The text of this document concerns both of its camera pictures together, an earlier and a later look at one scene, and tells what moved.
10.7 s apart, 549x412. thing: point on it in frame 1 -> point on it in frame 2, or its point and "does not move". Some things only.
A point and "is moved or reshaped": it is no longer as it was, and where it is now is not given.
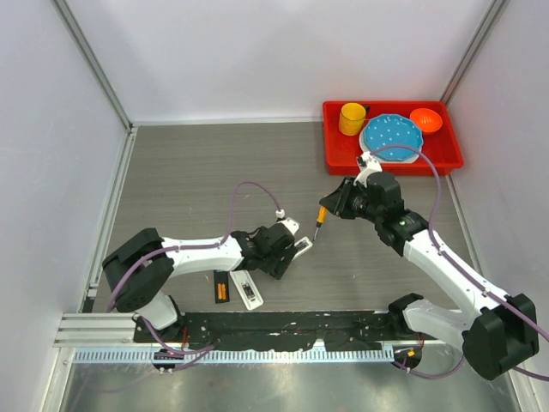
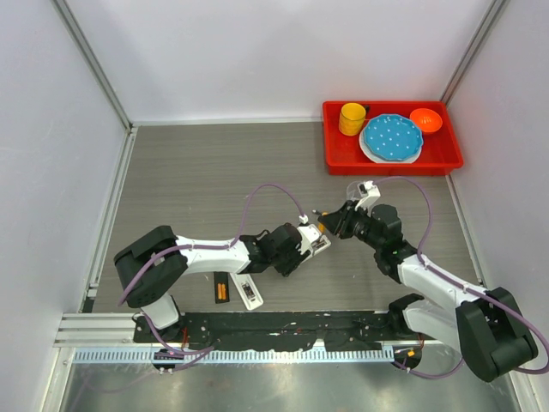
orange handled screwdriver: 321,216 is moved or reshaped
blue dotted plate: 392,129 does not move
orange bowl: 426,118 does not move
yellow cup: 351,118 does not move
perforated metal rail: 232,355 does not move
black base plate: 336,330 does not move
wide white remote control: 247,288 does not move
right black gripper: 338,202 -> 340,221
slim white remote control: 302,245 is moved or reshaped
